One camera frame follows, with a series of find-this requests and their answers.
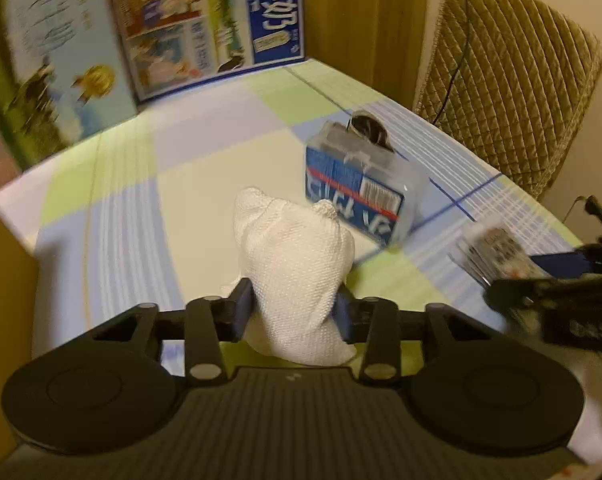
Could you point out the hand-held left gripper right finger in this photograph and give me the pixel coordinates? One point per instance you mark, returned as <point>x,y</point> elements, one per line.
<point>342,315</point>

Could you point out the quilted beige chair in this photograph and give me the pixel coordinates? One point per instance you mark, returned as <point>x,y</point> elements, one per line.
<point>511,70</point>

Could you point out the clear case with blue label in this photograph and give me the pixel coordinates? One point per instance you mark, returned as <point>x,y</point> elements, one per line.
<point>361,185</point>

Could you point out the golden curtain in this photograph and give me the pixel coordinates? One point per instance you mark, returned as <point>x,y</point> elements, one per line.
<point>361,20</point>

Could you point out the blue milk carton box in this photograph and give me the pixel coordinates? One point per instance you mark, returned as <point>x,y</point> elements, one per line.
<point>196,25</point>

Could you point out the grey snack packet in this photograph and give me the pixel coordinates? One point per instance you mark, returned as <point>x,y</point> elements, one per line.
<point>496,252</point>

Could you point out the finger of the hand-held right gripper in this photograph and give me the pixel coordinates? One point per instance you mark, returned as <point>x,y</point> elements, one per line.
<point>516,292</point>
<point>561,264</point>

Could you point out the light blue green box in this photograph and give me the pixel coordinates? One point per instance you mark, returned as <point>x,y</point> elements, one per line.
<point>56,50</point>

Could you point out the white cloth bag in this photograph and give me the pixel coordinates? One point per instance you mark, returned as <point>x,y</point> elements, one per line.
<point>296,270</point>

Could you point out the large cardboard box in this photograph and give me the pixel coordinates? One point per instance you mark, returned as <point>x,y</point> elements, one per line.
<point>6,310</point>

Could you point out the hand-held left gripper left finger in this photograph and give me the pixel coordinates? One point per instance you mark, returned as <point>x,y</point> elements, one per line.
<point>243,310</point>

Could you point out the dark round object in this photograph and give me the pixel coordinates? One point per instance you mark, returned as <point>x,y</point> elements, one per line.
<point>371,130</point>

